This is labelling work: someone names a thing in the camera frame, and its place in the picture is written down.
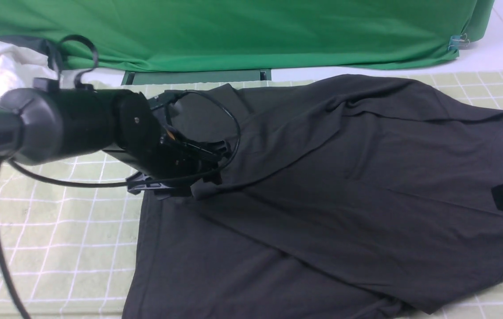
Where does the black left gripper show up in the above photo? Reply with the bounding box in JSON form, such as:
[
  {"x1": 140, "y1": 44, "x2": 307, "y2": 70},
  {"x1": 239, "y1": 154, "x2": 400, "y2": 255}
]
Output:
[{"x1": 126, "y1": 91, "x2": 232, "y2": 200}]

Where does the dark gray long-sleeve top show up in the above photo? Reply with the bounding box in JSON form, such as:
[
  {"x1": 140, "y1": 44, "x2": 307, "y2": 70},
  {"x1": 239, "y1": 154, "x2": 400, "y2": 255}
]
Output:
[{"x1": 122, "y1": 75, "x2": 503, "y2": 319}]

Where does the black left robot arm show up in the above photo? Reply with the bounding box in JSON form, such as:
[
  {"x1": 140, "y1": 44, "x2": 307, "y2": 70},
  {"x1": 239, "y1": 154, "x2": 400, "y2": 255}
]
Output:
[{"x1": 0, "y1": 78, "x2": 241, "y2": 198}]

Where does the green checkered table cloth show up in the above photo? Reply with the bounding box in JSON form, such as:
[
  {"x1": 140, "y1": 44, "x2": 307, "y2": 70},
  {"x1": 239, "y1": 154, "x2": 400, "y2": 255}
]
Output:
[{"x1": 0, "y1": 71, "x2": 503, "y2": 319}]

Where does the teal binder clip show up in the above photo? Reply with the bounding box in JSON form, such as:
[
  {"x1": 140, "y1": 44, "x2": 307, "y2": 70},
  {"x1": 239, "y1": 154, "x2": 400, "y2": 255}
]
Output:
[{"x1": 447, "y1": 34, "x2": 471, "y2": 52}]

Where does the green backdrop cloth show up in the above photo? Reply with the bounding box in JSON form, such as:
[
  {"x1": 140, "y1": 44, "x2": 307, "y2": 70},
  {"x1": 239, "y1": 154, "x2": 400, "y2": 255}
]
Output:
[{"x1": 0, "y1": 0, "x2": 494, "y2": 71}]

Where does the dark gray garment behind shirt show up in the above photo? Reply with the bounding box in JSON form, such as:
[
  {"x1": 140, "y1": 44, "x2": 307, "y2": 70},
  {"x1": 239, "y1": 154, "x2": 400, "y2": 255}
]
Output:
[{"x1": 0, "y1": 35, "x2": 65, "y2": 71}]

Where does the dark green metal rail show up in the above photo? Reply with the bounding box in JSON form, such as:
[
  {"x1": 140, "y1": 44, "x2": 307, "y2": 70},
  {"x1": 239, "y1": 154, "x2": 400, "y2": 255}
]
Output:
[{"x1": 121, "y1": 69, "x2": 272, "y2": 85}]

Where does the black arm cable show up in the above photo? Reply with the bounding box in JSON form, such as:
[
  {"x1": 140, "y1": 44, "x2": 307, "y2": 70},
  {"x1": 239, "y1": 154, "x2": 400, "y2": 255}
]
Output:
[{"x1": 0, "y1": 35, "x2": 241, "y2": 319}]

